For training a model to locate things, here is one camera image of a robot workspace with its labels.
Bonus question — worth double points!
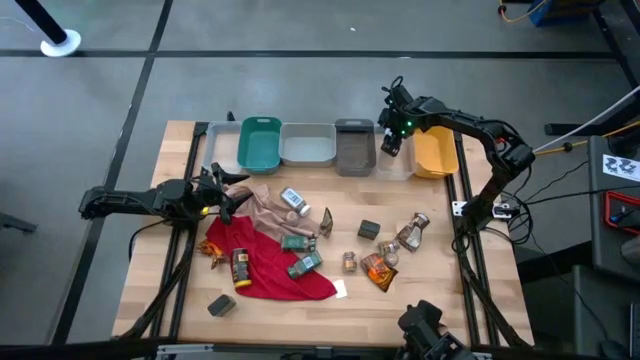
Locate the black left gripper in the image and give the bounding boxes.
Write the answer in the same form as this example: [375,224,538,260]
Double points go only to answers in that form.
[191,161,254,225]

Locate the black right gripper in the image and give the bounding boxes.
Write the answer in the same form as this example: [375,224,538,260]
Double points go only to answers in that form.
[377,83,419,158]

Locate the beige cloth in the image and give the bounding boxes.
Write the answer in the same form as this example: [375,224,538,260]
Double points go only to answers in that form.
[223,183,321,240]

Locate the white-capped spice jar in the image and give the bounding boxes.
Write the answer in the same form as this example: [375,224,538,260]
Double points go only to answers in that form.
[394,212,431,253]
[279,186,312,217]

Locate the yellow-capped spice bottle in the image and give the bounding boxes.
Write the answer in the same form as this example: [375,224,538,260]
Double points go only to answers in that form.
[230,247,253,290]

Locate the green-capped spice jar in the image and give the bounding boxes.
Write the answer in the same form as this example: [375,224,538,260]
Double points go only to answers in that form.
[286,250,324,280]
[280,234,317,253]

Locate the red cloth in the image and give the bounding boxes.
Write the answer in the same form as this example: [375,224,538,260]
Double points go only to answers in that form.
[205,215,338,302]

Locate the dark green spice tin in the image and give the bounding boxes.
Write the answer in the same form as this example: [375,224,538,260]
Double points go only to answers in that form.
[207,293,238,318]
[356,219,382,241]

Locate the clear plastic bin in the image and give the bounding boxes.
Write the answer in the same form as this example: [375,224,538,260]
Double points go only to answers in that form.
[373,124,417,182]

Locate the dark grey plastic bin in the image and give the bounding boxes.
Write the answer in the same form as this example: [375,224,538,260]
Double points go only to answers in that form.
[333,118,377,178]

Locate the yellow plastic bin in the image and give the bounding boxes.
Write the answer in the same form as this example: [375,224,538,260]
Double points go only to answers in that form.
[412,125,460,180]

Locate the translucent grey plastic bin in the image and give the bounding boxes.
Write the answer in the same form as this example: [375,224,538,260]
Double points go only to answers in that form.
[202,121,245,175]

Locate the teal plastic bin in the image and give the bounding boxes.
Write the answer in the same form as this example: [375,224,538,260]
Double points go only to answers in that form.
[236,116,283,175]

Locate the light grey plastic bin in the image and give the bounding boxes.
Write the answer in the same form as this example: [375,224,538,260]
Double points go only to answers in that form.
[278,122,337,168]

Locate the black furniture foot bar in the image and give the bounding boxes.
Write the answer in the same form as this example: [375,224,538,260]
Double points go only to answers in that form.
[543,94,640,137]

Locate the blue box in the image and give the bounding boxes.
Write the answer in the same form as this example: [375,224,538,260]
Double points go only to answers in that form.
[528,0,601,27]

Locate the grey furniture foot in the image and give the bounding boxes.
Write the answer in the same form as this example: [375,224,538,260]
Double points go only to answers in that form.
[0,212,38,235]

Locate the black pole with white base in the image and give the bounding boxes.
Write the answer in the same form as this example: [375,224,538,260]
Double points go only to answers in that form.
[13,0,82,58]

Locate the black equipment cart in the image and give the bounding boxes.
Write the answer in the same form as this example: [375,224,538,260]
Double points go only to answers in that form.
[588,134,640,274]

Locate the red-framed device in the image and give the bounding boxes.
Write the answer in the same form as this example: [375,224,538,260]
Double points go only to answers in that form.
[603,189,640,237]

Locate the white label with black figures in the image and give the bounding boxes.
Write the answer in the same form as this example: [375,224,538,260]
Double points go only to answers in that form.
[602,153,640,182]

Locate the dark grey cabinet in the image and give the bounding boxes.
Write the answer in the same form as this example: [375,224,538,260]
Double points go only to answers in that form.
[572,264,640,360]

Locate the black cable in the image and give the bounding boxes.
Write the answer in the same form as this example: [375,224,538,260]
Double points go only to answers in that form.
[128,218,174,264]

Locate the black aluminium frame rails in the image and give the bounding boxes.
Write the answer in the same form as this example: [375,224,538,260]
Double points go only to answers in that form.
[446,127,534,349]
[117,121,211,341]

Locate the silver crossbar bracket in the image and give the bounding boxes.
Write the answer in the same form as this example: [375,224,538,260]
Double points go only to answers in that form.
[156,343,215,360]

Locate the yellow cable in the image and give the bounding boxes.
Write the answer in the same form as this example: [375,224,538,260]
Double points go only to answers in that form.
[534,119,640,156]
[497,0,549,25]

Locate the white cable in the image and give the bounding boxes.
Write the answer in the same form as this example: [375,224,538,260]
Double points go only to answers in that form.
[532,84,640,154]

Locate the black frame crossbar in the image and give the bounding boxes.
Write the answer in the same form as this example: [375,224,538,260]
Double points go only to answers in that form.
[0,337,536,360]

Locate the black metal frame leg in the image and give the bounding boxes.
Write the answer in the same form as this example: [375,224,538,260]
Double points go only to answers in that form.
[592,0,640,89]

